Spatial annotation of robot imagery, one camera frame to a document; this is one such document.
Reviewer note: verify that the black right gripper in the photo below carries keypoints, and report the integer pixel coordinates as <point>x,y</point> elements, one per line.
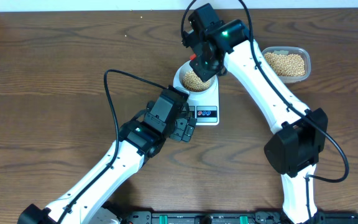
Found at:
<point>203,74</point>

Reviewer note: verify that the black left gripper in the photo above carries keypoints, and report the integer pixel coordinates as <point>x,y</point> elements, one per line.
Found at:
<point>180,132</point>

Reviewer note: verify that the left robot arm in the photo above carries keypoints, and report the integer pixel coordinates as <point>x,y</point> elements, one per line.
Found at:
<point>136,143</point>

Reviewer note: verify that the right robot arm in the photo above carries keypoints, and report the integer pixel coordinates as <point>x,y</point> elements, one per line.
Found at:
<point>293,151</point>

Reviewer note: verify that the white digital kitchen scale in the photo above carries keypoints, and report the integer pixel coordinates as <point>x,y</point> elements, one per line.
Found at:
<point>204,106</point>

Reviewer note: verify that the soybeans pile in bowl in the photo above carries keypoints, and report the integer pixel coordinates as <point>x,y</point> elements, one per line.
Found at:
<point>193,83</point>

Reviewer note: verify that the light grey round bowl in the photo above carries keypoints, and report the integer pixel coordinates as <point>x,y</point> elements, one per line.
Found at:
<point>186,67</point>

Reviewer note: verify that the clear container of soybeans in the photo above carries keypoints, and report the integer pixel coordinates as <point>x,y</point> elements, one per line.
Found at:
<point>291,64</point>

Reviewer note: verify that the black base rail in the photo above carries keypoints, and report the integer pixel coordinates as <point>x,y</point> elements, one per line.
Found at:
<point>109,213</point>

